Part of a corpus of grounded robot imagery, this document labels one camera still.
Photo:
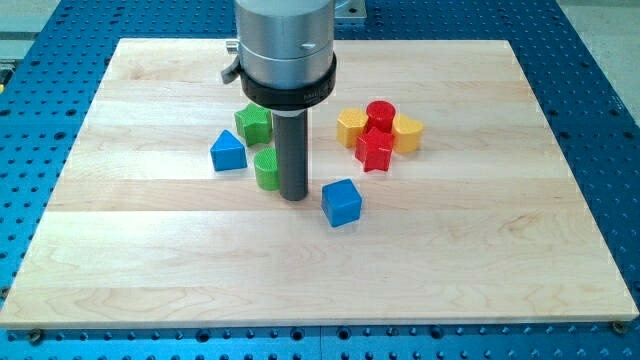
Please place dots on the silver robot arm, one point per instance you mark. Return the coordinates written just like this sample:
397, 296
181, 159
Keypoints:
284, 55

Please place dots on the blue cube block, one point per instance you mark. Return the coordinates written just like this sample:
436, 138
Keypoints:
341, 202

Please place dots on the green cylinder block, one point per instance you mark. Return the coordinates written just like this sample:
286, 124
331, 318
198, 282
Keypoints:
266, 169

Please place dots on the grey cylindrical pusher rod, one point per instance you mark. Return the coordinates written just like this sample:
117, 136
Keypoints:
291, 144

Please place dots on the red star block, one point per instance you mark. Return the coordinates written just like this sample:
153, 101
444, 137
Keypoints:
374, 150

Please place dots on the yellow hexagon block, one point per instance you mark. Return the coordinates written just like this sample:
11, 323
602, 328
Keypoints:
351, 123

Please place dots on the green star block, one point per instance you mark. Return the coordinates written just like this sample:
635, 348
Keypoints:
254, 124

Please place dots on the red cylinder block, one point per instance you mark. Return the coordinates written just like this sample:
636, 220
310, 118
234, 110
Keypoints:
380, 115

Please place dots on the blue triangle block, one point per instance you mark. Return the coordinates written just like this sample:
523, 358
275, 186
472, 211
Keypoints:
228, 153

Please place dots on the yellow heart block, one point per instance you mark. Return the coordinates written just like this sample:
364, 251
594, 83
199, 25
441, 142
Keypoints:
407, 133

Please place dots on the light wooden board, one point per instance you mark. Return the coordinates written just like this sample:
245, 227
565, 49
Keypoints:
483, 223

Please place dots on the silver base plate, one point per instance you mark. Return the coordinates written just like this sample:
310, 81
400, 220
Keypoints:
350, 12

